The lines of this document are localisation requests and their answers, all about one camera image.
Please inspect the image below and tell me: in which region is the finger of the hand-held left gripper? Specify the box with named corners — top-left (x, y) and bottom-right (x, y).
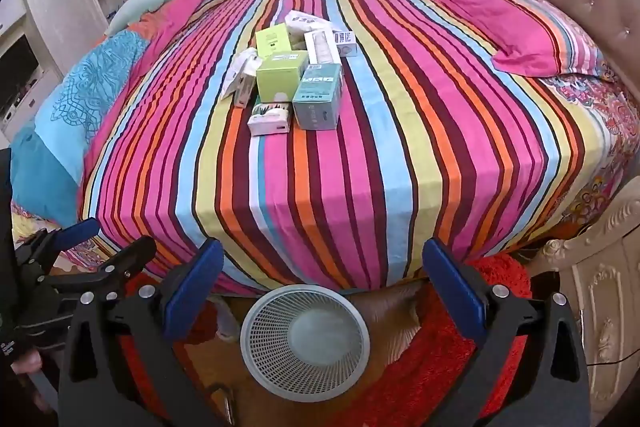
top-left (45, 235), bottom-right (158, 303)
top-left (15, 218), bottom-right (101, 278)

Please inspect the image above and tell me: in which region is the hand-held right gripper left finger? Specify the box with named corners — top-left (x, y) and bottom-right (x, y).
top-left (57, 237), bottom-right (226, 427)

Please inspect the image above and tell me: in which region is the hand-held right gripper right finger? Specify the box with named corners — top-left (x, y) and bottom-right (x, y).
top-left (421, 237), bottom-right (593, 427)

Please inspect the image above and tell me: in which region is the grey plastic mesh basket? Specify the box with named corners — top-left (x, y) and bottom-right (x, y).
top-left (240, 284), bottom-right (371, 404)

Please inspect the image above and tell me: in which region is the grey white box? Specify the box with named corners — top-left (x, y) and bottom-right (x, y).
top-left (234, 72), bottom-right (258, 108)

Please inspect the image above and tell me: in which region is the large white pouch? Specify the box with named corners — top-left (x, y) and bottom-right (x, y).
top-left (221, 48), bottom-right (263, 100)

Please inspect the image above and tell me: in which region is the teal box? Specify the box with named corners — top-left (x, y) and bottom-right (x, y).
top-left (291, 63), bottom-right (343, 130)

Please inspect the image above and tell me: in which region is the large green box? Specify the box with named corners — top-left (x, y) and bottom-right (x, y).
top-left (256, 52), bottom-right (310, 102)

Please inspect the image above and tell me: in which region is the small white blue box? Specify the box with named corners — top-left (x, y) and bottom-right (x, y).
top-left (331, 31), bottom-right (357, 58)

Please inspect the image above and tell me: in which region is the long white box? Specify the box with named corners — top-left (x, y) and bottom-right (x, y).
top-left (304, 28), bottom-right (337, 66)

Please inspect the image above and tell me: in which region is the small white printed pouch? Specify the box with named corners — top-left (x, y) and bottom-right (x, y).
top-left (284, 9), bottom-right (335, 32)

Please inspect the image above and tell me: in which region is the person's left hand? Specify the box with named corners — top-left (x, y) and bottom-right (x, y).
top-left (11, 349), bottom-right (45, 378)

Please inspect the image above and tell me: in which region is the white bed leg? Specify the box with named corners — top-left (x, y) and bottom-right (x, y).
top-left (215, 297), bottom-right (238, 343)

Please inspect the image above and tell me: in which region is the red shaggy rug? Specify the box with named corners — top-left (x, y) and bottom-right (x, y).
top-left (120, 252), bottom-right (536, 427)

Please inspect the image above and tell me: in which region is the blue and pink quilt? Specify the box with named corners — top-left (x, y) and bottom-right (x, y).
top-left (10, 0), bottom-right (251, 228)

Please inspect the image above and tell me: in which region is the striped bed sheet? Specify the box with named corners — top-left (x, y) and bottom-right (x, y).
top-left (80, 0), bottom-right (606, 298)

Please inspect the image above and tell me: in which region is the ornate cream bedside cabinet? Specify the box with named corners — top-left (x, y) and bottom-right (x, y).
top-left (530, 177), bottom-right (640, 413)

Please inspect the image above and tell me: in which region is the black television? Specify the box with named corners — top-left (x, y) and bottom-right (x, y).
top-left (0, 32), bottom-right (41, 108)

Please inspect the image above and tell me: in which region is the light green pillow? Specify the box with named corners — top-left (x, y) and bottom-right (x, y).
top-left (105, 0), bottom-right (196, 38)

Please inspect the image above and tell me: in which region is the large pink pillow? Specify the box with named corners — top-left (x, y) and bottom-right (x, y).
top-left (407, 0), bottom-right (606, 78)

